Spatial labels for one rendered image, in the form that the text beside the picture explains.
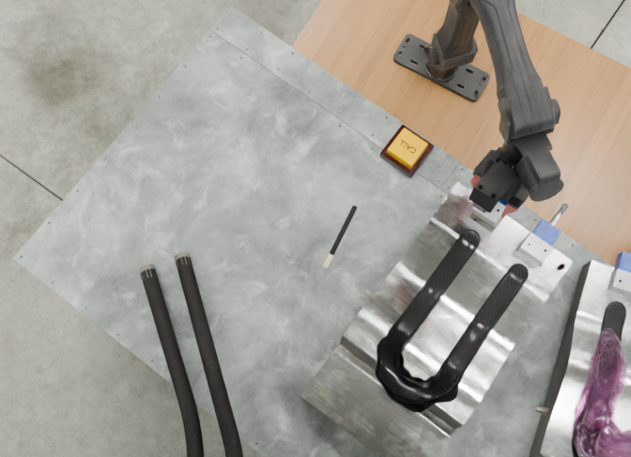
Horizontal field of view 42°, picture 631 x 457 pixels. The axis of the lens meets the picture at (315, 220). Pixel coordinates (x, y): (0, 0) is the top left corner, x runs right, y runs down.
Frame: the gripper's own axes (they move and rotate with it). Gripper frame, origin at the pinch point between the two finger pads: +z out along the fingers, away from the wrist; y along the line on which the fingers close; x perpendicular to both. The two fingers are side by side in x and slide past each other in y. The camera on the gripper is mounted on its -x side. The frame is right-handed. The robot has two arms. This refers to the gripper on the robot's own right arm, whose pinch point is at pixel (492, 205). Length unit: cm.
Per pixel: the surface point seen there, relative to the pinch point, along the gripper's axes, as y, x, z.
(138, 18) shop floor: -137, 42, 69
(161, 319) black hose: -38, -48, 23
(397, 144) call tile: -23.4, 5.3, 6.9
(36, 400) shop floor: -82, -59, 112
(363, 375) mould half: -1.4, -33.2, 20.8
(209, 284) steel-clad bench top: -37, -36, 24
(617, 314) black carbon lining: 29.3, 4.1, 12.3
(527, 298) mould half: 14.4, -5.9, 10.1
